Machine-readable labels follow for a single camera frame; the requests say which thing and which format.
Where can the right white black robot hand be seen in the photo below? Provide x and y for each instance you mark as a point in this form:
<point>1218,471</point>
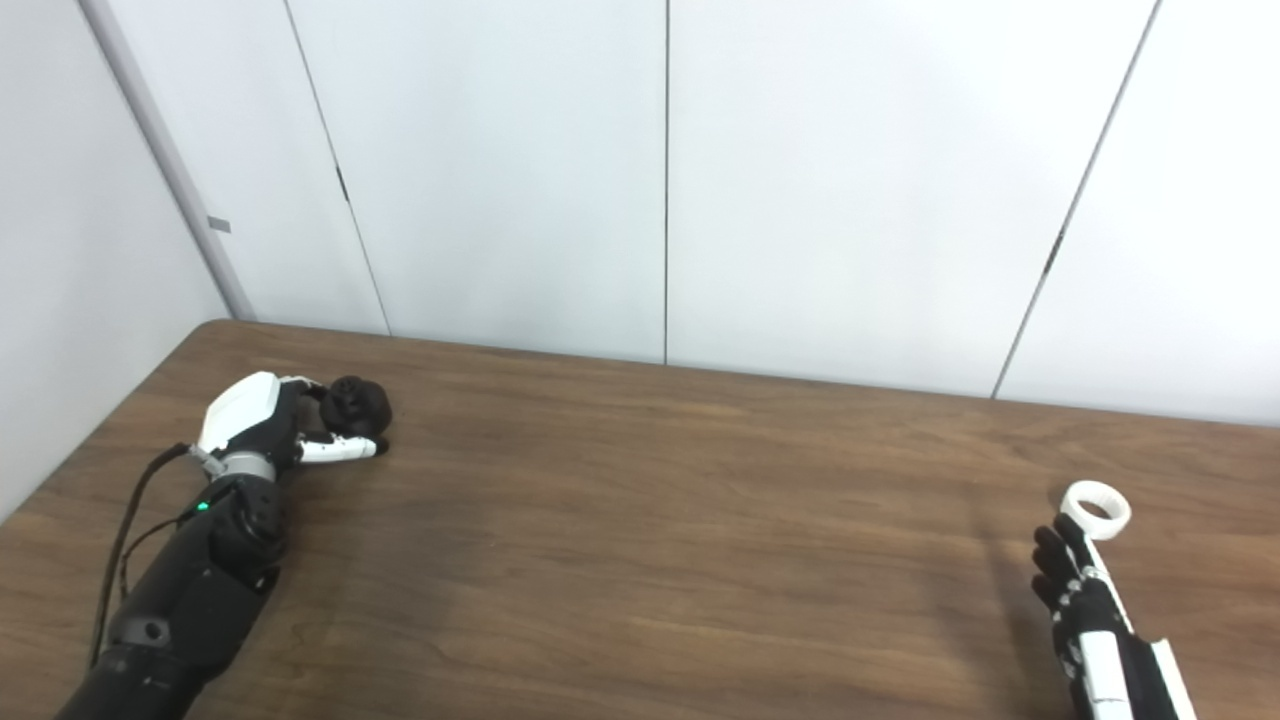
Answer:
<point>1110,660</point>

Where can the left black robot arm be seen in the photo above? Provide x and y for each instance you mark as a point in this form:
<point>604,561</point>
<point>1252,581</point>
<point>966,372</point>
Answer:
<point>190,600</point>

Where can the round black part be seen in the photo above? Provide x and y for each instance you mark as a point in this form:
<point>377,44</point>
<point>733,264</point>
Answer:
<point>362,405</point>

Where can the gray wall corner post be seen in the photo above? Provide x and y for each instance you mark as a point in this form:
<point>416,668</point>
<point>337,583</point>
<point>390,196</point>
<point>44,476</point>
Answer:
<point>165,150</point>

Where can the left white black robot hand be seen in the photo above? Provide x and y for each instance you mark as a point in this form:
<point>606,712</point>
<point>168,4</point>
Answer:
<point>245,405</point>

